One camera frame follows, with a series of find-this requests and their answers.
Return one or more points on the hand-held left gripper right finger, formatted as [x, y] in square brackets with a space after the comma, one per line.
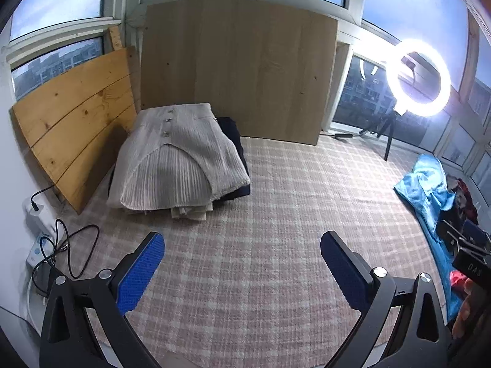
[341, 264]

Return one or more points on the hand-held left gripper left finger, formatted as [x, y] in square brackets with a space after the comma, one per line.
[142, 272]

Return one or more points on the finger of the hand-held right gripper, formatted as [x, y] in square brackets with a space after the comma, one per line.
[450, 234]
[475, 232]

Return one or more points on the person's right hand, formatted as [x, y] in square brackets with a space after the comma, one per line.
[464, 310]

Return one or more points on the bright red cloth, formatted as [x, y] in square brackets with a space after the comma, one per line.
[459, 281]

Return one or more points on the dark red clothing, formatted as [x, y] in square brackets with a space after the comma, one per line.
[464, 199]

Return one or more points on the blue cloth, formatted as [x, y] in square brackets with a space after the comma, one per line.
[425, 184]

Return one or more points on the folded beige cloth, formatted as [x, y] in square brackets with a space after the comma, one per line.
[191, 211]

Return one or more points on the pink plaid blanket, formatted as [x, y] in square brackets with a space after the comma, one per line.
[268, 218]

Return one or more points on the white charger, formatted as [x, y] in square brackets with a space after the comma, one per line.
[35, 214]

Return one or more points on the beige knit sweater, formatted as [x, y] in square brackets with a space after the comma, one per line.
[180, 157]

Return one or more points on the black tripod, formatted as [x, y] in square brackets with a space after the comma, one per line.
[385, 130]

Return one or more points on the dark folded clothing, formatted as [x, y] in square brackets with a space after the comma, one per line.
[236, 138]

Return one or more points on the pine plank board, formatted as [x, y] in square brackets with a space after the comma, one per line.
[73, 122]

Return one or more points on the large light wooden board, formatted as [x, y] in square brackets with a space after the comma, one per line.
[238, 73]

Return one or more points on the narrow wooden plank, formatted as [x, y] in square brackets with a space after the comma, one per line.
[116, 38]

